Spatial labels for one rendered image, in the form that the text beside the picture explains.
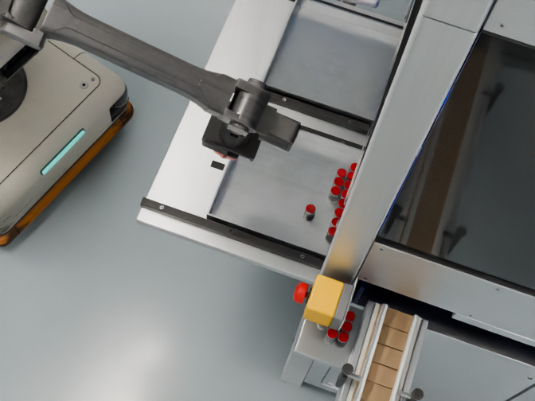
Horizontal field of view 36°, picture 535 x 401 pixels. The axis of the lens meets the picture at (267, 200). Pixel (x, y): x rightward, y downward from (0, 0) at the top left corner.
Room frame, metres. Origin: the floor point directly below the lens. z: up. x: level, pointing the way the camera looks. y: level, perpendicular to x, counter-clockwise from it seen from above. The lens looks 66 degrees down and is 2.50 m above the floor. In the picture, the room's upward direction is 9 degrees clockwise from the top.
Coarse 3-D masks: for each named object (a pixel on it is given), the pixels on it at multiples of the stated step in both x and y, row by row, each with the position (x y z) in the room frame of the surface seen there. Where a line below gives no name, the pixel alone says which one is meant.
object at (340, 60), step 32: (288, 32) 1.17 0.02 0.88; (320, 32) 1.19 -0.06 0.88; (352, 32) 1.20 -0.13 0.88; (384, 32) 1.21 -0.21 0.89; (288, 64) 1.08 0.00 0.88; (320, 64) 1.10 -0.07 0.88; (352, 64) 1.11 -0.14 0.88; (384, 64) 1.13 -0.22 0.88; (288, 96) 0.99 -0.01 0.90; (320, 96) 1.01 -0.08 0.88; (352, 96) 1.03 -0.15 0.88
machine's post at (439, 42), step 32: (448, 0) 0.55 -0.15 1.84; (480, 0) 0.55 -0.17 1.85; (416, 32) 0.56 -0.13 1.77; (448, 32) 0.55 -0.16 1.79; (416, 64) 0.55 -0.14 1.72; (448, 64) 0.55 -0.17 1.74; (416, 96) 0.55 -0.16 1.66; (384, 128) 0.55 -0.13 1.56; (416, 128) 0.55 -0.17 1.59; (384, 160) 0.55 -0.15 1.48; (352, 192) 0.56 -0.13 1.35; (384, 192) 0.55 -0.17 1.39; (352, 224) 0.55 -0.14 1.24; (352, 256) 0.55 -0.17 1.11
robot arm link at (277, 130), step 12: (264, 84) 0.73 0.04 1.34; (264, 120) 0.70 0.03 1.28; (276, 120) 0.71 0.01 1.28; (288, 120) 0.71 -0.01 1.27; (240, 132) 0.67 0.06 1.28; (264, 132) 0.68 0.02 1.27; (276, 132) 0.69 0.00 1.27; (288, 132) 0.69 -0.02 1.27; (276, 144) 0.68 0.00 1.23; (288, 144) 0.68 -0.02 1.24
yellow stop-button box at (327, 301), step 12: (324, 276) 0.53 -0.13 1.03; (312, 288) 0.51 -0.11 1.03; (324, 288) 0.51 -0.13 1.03; (336, 288) 0.51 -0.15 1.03; (348, 288) 0.52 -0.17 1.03; (312, 300) 0.48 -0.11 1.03; (324, 300) 0.49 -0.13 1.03; (336, 300) 0.49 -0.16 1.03; (348, 300) 0.49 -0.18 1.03; (312, 312) 0.47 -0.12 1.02; (324, 312) 0.46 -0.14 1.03; (336, 312) 0.47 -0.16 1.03; (324, 324) 0.46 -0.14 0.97; (336, 324) 0.46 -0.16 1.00
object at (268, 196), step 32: (256, 160) 0.83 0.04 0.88; (288, 160) 0.84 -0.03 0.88; (320, 160) 0.85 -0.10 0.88; (352, 160) 0.86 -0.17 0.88; (224, 192) 0.74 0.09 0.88; (256, 192) 0.75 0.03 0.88; (288, 192) 0.76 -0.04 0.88; (320, 192) 0.78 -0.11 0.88; (224, 224) 0.66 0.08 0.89; (256, 224) 0.68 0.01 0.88; (288, 224) 0.69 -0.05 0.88; (320, 224) 0.70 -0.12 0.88; (320, 256) 0.62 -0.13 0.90
